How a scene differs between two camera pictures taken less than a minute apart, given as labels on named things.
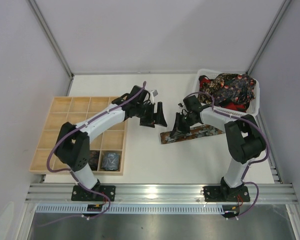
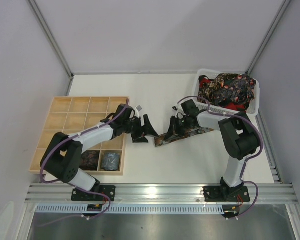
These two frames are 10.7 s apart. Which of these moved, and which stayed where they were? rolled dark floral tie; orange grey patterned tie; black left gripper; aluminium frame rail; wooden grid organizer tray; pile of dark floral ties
Moved: black left gripper; orange grey patterned tie
Stayed: pile of dark floral ties; rolled dark floral tie; aluminium frame rail; wooden grid organizer tray
